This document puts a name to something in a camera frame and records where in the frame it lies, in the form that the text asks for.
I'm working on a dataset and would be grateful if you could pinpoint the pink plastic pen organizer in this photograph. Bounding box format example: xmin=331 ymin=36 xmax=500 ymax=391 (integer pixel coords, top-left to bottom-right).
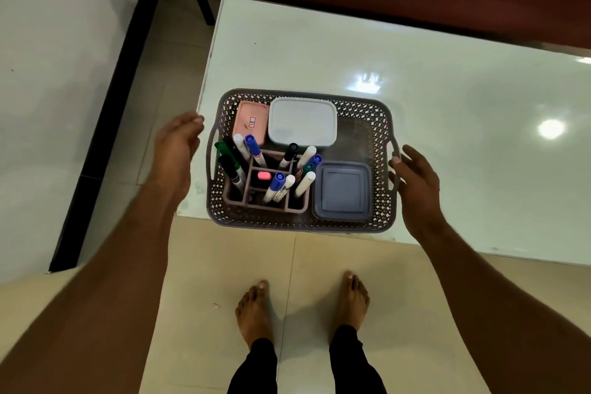
xmin=222 ymin=148 xmax=312 ymax=215

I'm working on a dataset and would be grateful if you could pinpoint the grey perforated plastic basket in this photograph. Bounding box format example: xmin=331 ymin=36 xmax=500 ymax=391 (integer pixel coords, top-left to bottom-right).
xmin=205 ymin=87 xmax=401 ymax=235

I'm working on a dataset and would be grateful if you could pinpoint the black baseboard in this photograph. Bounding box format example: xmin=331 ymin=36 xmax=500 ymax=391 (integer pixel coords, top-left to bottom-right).
xmin=48 ymin=0 xmax=174 ymax=275

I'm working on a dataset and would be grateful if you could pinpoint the grey-blue square lidded container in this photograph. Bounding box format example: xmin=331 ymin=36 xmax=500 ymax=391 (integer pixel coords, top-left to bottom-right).
xmin=312 ymin=159 xmax=374 ymax=223

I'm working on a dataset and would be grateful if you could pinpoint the person's right forearm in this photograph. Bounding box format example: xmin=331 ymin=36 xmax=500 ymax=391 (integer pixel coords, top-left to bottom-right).
xmin=417 ymin=220 xmax=591 ymax=394

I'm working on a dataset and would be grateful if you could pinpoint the small pink box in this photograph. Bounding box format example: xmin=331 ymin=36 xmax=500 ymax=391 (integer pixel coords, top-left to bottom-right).
xmin=231 ymin=100 xmax=270 ymax=139

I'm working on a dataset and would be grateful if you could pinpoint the person's left forearm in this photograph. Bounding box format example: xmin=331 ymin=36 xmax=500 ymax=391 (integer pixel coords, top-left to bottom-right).
xmin=0 ymin=181 xmax=185 ymax=394

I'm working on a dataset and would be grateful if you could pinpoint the white lidded container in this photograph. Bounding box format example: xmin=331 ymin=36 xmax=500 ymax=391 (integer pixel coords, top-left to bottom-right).
xmin=267 ymin=97 xmax=339 ymax=149

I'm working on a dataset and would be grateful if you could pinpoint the person's left foot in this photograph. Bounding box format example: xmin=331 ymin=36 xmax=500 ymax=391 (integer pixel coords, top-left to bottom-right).
xmin=235 ymin=279 xmax=275 ymax=349

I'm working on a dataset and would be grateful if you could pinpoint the person's left hand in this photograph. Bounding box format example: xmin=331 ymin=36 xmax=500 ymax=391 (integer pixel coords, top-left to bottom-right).
xmin=147 ymin=110 xmax=206 ymax=208

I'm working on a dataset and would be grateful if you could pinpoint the person's right hand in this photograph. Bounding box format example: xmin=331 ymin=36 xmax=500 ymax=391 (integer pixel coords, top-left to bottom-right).
xmin=387 ymin=144 xmax=448 ymax=245

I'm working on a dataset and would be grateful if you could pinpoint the person's foot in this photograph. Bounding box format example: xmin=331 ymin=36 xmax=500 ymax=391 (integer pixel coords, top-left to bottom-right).
xmin=235 ymin=279 xmax=275 ymax=349
xmin=328 ymin=270 xmax=372 ymax=345

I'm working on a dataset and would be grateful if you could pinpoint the person's right foot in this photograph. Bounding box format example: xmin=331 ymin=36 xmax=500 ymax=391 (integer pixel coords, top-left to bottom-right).
xmin=328 ymin=270 xmax=372 ymax=345

